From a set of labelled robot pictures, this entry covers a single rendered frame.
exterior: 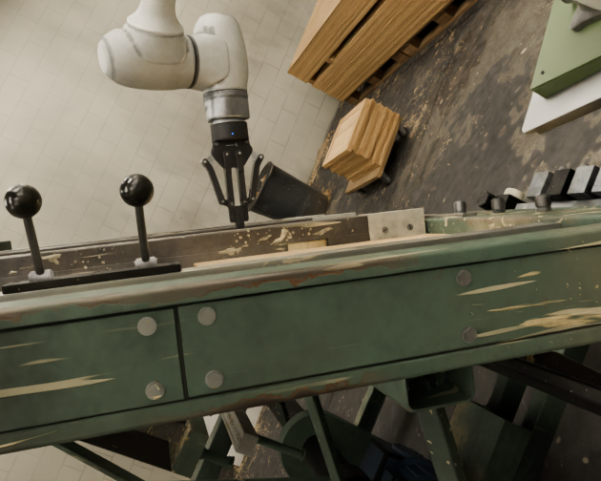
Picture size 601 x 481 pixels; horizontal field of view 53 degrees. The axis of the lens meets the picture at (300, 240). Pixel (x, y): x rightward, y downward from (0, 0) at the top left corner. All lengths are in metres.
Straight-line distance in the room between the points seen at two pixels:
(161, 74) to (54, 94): 5.52
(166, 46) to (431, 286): 0.76
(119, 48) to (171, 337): 0.74
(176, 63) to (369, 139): 3.25
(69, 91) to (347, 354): 6.26
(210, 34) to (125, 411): 0.87
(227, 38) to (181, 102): 5.49
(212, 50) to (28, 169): 5.34
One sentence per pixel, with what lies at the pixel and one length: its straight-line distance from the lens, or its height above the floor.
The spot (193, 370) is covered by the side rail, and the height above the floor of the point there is 1.34.
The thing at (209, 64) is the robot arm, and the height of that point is 1.43.
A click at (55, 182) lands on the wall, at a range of 6.43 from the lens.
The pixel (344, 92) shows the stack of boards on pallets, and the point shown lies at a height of 0.20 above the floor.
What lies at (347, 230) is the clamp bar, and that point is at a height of 1.05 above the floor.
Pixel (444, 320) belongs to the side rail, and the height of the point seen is 1.15.
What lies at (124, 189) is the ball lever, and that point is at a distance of 0.70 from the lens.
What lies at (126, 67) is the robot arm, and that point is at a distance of 1.16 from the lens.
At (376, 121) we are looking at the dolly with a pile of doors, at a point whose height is 0.28.
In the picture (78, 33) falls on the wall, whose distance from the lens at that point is 6.93.
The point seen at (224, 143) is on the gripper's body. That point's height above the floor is 1.34.
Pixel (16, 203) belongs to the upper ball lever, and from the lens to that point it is 0.71.
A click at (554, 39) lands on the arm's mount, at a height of 0.79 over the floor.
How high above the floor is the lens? 1.42
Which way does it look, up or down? 14 degrees down
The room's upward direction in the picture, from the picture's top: 65 degrees counter-clockwise
